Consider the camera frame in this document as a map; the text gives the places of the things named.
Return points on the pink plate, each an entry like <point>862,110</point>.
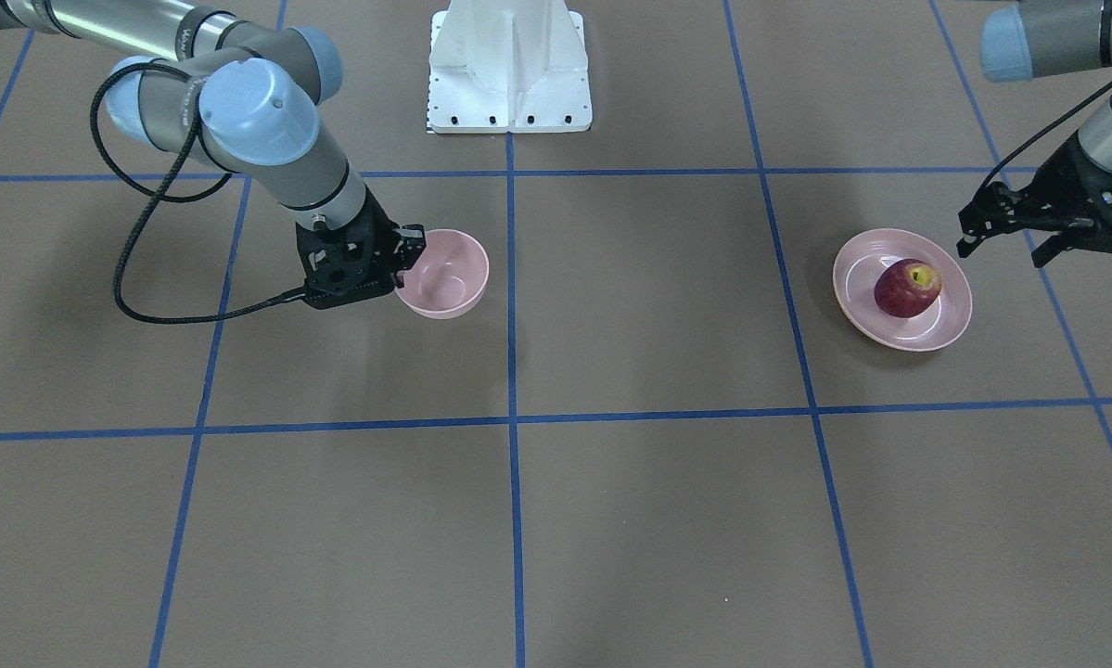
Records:
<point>857,268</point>

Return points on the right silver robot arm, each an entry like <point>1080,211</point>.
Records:
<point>201,83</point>

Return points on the red apple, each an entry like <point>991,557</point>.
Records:
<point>908,288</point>

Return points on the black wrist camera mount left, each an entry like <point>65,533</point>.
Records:
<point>994,209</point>

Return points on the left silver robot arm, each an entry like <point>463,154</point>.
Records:
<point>1035,39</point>

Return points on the pink bowl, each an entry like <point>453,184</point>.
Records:
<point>449,278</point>

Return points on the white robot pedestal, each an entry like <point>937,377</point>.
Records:
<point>508,67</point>

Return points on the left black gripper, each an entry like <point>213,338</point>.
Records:
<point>1080,190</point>

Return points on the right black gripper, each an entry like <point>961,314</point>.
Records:
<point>382,233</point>

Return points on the brown paper table mat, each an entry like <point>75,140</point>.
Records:
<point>656,442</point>

